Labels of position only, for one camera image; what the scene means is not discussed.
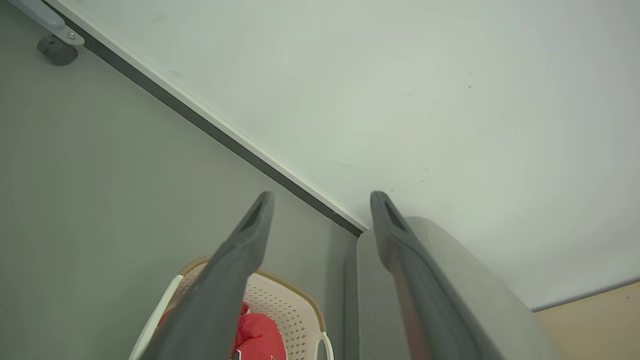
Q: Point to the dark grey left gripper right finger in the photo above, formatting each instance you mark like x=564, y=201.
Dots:
x=420, y=300

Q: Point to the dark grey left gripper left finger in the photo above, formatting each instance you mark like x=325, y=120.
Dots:
x=220, y=290

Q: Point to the cream perforated laundry basket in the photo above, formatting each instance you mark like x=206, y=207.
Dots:
x=292, y=305

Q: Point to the black caster wheel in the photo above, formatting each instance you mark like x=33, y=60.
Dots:
x=57, y=51

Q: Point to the dark baseboard strip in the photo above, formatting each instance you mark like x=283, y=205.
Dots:
x=200, y=120

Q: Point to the grey fabric sofa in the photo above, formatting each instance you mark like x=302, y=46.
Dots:
x=500, y=320

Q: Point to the grey metal stand leg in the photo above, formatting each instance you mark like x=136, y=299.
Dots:
x=47, y=19

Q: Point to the red garment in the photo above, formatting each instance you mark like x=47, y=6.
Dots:
x=260, y=335

